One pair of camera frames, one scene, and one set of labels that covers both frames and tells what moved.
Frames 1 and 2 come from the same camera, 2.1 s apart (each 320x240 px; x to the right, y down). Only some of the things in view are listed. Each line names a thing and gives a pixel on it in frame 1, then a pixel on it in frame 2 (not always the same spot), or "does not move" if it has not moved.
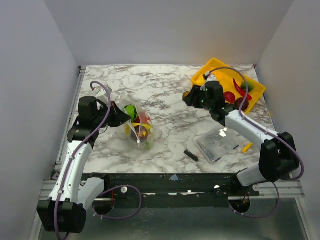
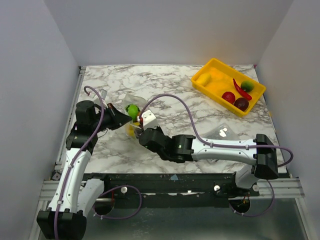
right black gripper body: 196,95 → 143,136
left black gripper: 119,116 does not move
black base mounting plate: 151,190 does not move
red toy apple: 229,96 does not move
